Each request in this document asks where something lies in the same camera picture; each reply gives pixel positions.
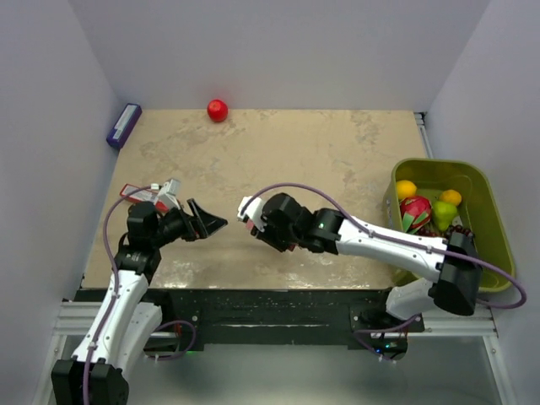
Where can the purple rectangular carton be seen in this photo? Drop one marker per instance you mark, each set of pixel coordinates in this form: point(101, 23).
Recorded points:
point(124, 125)

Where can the dark purple grapes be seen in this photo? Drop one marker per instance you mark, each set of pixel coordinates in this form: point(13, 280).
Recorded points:
point(432, 231)

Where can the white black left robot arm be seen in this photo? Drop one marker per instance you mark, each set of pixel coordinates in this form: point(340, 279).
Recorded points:
point(97, 371)

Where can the yellow lemon upper left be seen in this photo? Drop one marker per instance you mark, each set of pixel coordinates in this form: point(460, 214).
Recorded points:
point(405, 189)

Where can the orange fruit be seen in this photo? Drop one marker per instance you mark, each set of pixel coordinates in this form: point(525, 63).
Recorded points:
point(451, 196)

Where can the red dragon fruit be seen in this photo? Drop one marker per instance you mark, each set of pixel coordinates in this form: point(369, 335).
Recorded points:
point(416, 212)

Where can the red rectangular carton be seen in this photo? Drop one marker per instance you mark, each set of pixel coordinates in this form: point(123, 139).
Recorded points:
point(133, 195)

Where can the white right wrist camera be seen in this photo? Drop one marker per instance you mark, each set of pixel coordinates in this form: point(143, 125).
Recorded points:
point(250, 209)

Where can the green pear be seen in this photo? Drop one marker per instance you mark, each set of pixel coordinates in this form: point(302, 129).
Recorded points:
point(443, 214)

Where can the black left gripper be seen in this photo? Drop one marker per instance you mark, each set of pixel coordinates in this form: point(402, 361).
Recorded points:
point(201, 225)

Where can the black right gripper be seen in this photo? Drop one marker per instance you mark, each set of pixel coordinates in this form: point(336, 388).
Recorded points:
point(266, 237)

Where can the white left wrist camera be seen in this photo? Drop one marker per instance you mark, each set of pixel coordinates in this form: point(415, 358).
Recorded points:
point(166, 195)

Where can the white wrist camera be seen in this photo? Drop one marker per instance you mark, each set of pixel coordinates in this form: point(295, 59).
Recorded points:
point(250, 209)
point(166, 195)

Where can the green plastic bin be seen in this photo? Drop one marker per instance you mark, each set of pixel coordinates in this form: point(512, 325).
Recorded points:
point(478, 210)

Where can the red apple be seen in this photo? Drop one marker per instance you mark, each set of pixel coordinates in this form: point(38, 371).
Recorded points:
point(217, 110)

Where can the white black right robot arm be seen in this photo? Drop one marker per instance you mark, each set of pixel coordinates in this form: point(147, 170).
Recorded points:
point(448, 276)

